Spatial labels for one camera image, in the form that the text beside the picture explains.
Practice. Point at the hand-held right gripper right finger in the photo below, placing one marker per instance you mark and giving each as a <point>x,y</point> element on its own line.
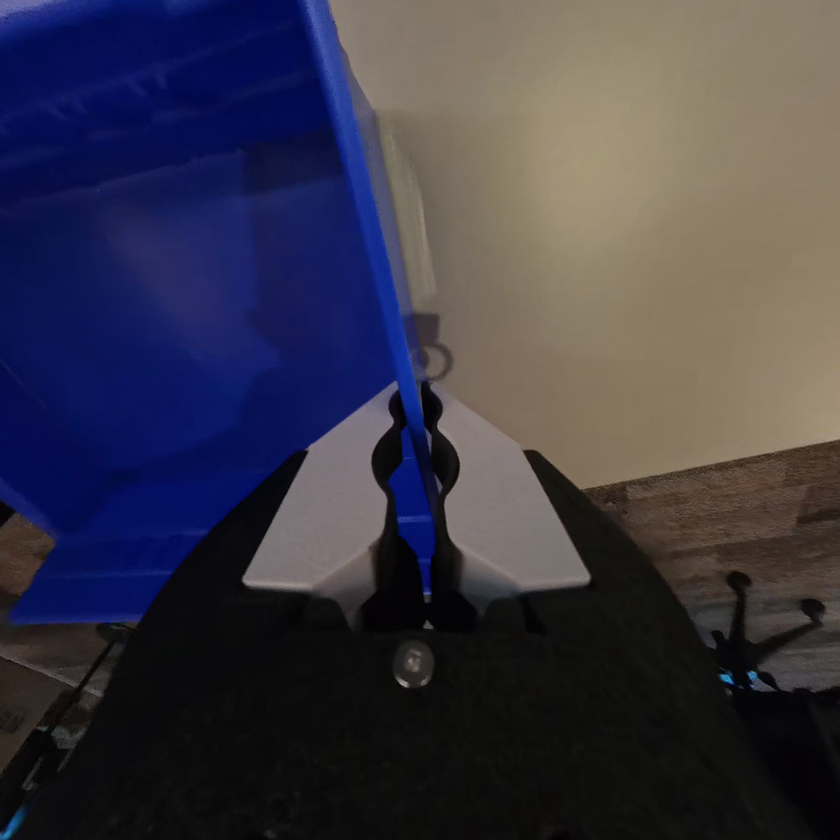
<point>518,525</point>

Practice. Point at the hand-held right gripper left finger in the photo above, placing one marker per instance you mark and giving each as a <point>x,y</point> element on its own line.
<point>315,525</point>

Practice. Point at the blue storage bin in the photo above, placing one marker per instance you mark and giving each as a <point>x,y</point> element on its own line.
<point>197,262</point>

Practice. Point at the black office chair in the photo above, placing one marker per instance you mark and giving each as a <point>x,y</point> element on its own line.
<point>741,630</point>

